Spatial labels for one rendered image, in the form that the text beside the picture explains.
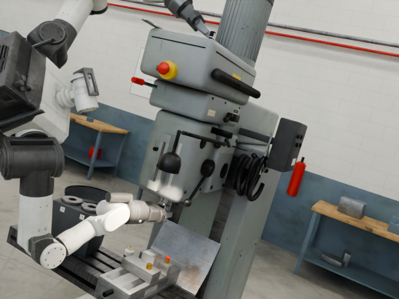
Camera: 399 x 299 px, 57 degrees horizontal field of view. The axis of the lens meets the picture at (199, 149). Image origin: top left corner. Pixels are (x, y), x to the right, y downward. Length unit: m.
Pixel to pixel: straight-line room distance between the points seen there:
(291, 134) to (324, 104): 4.07
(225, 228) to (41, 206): 0.93
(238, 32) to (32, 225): 1.05
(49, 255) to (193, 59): 0.73
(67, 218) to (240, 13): 1.13
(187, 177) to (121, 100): 5.67
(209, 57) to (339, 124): 4.41
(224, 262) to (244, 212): 0.26
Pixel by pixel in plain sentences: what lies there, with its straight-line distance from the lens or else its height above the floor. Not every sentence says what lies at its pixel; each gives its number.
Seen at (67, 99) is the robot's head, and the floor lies 1.58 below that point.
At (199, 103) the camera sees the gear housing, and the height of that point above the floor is 1.69.
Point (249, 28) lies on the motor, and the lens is 1.59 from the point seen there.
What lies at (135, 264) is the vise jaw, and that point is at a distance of 1.50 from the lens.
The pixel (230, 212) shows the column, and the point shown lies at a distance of 1.76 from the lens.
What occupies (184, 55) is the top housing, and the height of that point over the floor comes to 1.82.
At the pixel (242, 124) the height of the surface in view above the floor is 1.65.
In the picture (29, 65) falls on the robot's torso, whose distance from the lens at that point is 1.17.
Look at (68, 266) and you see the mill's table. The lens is 1.68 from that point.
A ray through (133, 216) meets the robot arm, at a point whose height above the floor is 1.24.
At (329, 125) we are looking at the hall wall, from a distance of 5.50.
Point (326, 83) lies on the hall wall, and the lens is 5.58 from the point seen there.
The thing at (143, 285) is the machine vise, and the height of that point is 0.99.
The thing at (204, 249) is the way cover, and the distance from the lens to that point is 1.81.
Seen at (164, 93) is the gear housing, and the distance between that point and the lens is 1.34.
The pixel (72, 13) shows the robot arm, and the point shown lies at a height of 1.86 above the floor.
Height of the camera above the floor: 1.68
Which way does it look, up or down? 7 degrees down
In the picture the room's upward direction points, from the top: 16 degrees clockwise
